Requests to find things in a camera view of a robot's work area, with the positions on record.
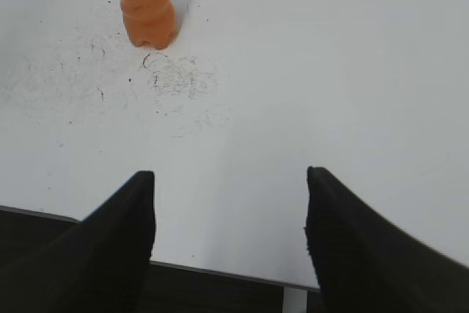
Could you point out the oolong tea plastic bottle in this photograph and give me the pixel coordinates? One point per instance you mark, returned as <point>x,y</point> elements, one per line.
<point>150,22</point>

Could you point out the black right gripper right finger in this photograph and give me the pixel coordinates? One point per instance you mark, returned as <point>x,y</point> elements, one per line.
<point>364,263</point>

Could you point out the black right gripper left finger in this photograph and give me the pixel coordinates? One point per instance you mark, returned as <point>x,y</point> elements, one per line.
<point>52,263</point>

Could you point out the white table leg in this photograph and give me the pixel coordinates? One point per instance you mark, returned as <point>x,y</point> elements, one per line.
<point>294,300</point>

